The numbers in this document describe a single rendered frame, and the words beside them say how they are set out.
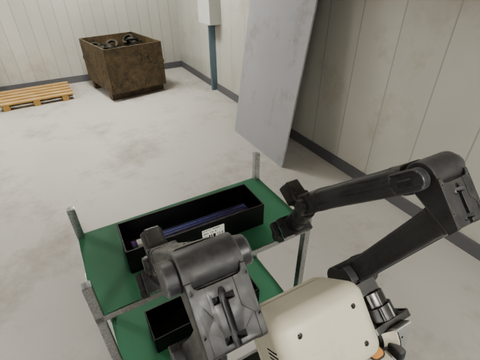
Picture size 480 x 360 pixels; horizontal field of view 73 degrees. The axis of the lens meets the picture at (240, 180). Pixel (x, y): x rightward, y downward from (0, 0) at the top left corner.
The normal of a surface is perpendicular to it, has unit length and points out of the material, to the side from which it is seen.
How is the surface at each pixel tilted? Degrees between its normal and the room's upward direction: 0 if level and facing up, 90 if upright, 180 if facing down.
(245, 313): 47
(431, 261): 0
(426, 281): 0
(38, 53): 90
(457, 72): 90
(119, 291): 0
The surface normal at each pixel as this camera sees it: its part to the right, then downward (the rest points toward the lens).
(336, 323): 0.34, -0.19
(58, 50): 0.49, 0.49
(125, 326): 0.00, -0.82
